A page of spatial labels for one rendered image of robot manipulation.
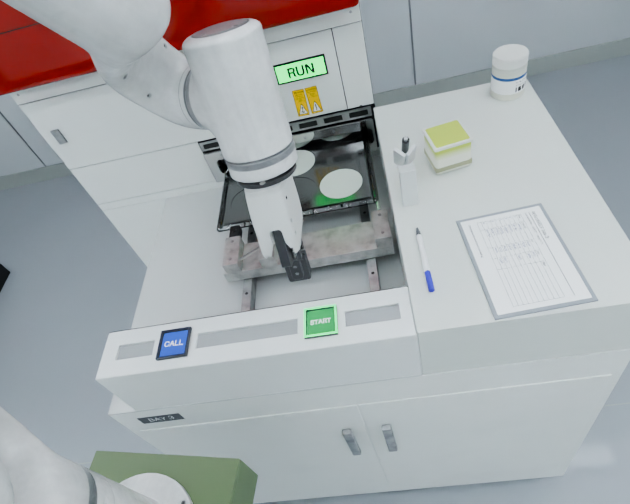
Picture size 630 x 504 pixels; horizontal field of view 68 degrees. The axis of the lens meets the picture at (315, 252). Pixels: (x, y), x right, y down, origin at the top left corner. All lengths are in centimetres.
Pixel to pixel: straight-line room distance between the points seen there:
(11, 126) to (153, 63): 292
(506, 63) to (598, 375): 63
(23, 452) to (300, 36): 88
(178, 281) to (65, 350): 137
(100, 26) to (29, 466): 44
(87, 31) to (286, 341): 53
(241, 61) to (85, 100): 81
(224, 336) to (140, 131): 63
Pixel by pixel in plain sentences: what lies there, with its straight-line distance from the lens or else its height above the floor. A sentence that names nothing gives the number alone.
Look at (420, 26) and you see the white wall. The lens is 277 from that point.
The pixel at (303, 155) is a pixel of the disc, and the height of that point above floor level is 90.
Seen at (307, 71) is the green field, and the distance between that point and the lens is 113.
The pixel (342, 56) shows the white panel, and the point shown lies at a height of 111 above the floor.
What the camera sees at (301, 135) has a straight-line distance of 120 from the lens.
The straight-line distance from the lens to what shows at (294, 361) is 80.
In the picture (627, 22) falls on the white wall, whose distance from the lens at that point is 320.
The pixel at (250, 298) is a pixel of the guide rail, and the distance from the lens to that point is 100.
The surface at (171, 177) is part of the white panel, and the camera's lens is 135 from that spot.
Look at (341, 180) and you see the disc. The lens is 110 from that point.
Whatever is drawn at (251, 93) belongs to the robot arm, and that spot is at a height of 137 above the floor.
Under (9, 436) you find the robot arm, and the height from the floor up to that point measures 119.
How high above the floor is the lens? 161
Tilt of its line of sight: 48 degrees down
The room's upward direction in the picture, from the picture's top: 20 degrees counter-clockwise
